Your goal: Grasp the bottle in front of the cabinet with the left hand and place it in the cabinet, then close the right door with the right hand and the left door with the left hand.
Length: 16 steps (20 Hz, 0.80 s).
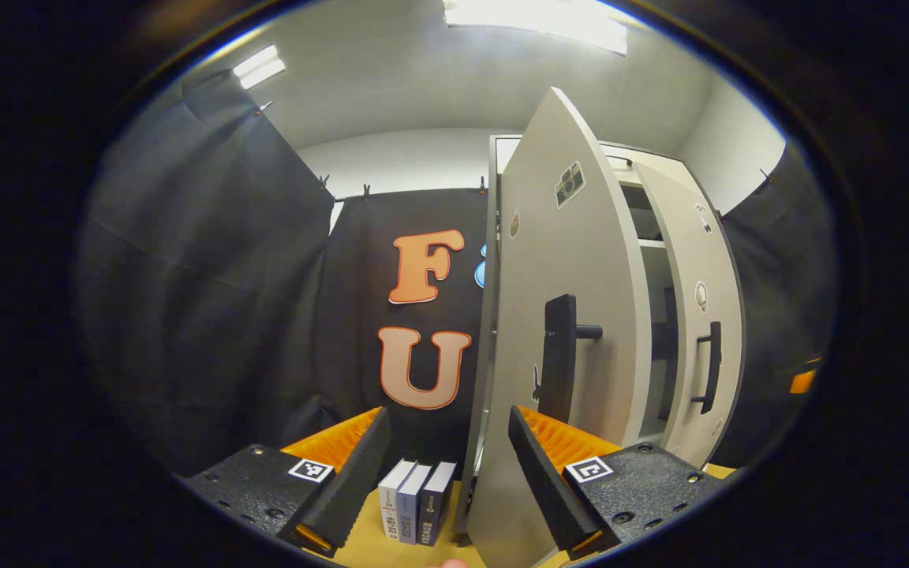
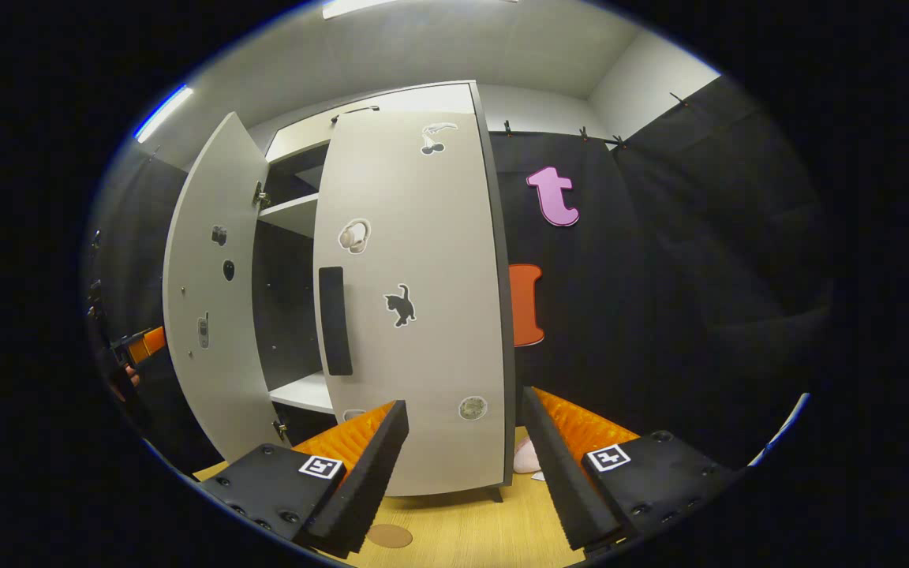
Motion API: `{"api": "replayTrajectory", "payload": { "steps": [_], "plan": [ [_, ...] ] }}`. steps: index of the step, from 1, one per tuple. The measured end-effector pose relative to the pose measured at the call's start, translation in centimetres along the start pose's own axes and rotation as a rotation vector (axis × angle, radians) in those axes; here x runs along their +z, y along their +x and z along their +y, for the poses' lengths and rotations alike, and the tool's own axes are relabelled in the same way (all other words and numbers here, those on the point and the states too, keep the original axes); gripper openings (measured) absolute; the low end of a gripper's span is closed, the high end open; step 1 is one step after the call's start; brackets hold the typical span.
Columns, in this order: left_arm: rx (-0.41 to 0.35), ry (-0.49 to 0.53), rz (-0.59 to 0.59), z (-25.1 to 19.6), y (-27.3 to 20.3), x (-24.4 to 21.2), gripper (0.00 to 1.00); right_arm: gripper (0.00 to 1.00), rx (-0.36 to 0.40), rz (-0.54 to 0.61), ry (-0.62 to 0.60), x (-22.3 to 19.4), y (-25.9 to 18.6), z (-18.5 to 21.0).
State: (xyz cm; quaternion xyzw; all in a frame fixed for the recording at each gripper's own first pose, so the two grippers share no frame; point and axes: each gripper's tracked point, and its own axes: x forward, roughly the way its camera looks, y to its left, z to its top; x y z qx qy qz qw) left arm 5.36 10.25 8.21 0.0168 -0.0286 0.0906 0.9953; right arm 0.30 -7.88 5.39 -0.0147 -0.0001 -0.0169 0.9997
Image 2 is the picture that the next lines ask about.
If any pale crumpled cloth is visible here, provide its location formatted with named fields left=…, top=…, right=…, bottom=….
left=513, top=438, right=544, bottom=479

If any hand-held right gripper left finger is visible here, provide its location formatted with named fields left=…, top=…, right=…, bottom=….
left=198, top=399, right=410, bottom=559

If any black backdrop cloth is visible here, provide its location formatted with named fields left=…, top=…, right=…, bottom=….
left=486, top=75, right=834, bottom=474

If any brown round coaster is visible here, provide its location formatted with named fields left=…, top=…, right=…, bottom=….
left=366, top=524, right=413, bottom=549

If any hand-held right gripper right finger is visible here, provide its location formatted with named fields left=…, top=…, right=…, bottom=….
left=519, top=386, right=739, bottom=553

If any white cabinet shelf board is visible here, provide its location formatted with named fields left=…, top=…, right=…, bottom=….
left=269, top=371, right=337, bottom=415
left=259, top=193, right=321, bottom=239

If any white cabinet door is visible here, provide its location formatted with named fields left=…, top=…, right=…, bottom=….
left=312, top=109, right=511, bottom=498
left=163, top=112, right=294, bottom=465

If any white wooden cabinet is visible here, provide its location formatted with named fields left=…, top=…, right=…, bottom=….
left=253, top=79, right=518, bottom=506

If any black door handle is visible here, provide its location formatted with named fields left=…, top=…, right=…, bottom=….
left=319, top=267, right=354, bottom=376

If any long ceiling light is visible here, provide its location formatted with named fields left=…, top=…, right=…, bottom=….
left=135, top=85, right=195, bottom=143
left=322, top=0, right=400, bottom=18

